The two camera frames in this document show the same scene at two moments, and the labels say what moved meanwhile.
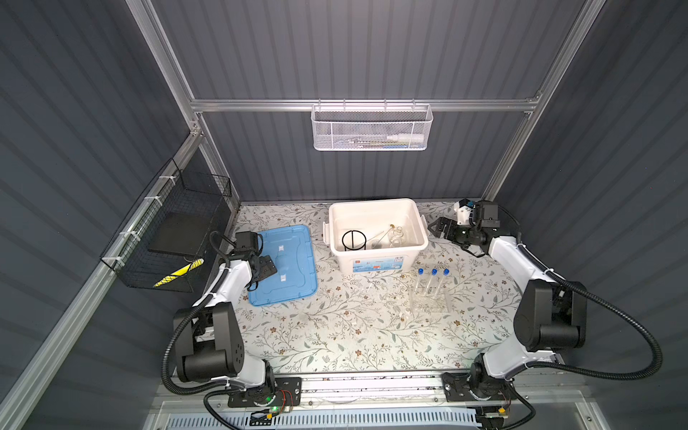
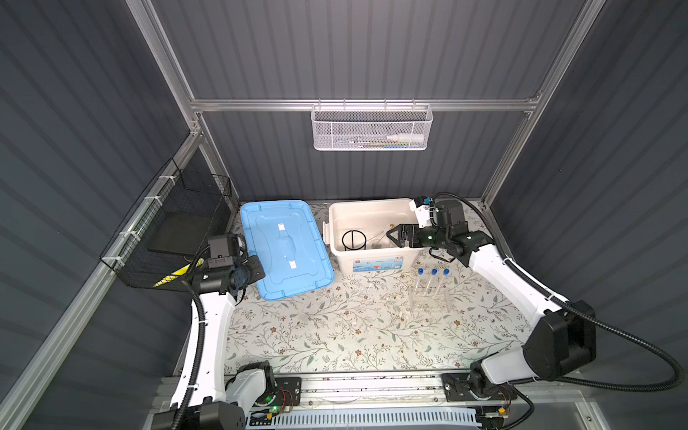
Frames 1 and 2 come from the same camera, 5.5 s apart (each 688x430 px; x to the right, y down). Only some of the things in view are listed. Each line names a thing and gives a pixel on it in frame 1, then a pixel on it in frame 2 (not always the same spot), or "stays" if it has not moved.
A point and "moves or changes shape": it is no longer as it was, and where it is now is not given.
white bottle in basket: (407, 138) stays
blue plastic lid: (291, 251) moves or changes shape
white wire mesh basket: (371, 127) stays
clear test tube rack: (429, 297) stays
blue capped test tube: (432, 283) stays
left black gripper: (265, 266) -> (254, 270)
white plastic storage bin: (377, 236) stays
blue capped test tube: (446, 272) stays
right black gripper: (451, 224) -> (404, 228)
